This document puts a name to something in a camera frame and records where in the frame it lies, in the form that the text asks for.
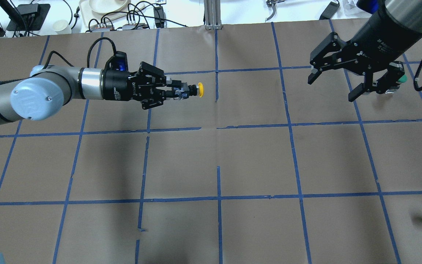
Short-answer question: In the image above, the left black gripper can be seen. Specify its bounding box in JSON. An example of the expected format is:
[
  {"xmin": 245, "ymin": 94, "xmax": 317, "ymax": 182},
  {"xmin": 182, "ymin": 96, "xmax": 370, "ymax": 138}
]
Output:
[{"xmin": 101, "ymin": 62, "xmax": 190, "ymax": 110}]

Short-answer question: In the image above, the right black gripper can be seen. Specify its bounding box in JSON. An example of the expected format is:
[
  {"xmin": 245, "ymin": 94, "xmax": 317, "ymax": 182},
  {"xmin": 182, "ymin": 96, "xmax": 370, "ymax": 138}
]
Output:
[{"xmin": 307, "ymin": 7, "xmax": 422, "ymax": 102}]

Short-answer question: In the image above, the yellow push button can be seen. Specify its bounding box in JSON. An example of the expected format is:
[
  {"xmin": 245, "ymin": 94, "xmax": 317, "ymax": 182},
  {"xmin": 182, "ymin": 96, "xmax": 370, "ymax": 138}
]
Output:
[{"xmin": 174, "ymin": 82, "xmax": 204, "ymax": 99}]

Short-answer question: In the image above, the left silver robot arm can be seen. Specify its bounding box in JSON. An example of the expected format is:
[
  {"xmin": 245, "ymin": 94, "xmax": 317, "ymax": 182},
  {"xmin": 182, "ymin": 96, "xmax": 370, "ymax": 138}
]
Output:
[{"xmin": 0, "ymin": 62, "xmax": 204, "ymax": 125}]

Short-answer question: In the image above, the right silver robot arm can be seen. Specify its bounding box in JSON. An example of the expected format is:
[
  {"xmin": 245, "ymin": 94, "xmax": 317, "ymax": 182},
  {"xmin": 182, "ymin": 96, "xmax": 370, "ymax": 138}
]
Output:
[{"xmin": 308, "ymin": 0, "xmax": 422, "ymax": 102}]

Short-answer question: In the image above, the black power adapter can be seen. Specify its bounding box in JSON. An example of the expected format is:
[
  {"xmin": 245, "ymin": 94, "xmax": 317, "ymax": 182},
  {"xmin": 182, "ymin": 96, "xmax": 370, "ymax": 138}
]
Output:
[{"xmin": 319, "ymin": 0, "xmax": 340, "ymax": 20}]

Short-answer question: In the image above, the beige round plate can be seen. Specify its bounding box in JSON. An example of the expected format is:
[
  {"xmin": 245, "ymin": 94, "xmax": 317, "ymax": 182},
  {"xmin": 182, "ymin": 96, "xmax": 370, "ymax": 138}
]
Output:
[{"xmin": 88, "ymin": 0, "xmax": 129, "ymax": 15}]

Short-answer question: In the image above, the beige square tray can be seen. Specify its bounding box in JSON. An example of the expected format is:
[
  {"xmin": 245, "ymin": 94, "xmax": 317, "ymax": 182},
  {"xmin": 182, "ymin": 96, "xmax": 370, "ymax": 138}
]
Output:
[{"xmin": 78, "ymin": 0, "xmax": 131, "ymax": 27}]

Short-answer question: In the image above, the white paper cup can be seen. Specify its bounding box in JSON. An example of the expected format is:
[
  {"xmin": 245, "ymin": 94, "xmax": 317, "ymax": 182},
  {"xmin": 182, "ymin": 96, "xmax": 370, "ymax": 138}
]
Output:
[{"xmin": 52, "ymin": 20, "xmax": 72, "ymax": 35}]

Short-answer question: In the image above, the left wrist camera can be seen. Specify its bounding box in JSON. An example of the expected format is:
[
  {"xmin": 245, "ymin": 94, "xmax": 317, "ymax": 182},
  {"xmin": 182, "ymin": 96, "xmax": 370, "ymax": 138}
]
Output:
[{"xmin": 104, "ymin": 51, "xmax": 129, "ymax": 71}]

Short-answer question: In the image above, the aluminium frame post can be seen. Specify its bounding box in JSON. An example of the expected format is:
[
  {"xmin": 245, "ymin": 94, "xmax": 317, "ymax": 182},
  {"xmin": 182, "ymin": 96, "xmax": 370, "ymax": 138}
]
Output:
[{"xmin": 204, "ymin": 0, "xmax": 223, "ymax": 30}]

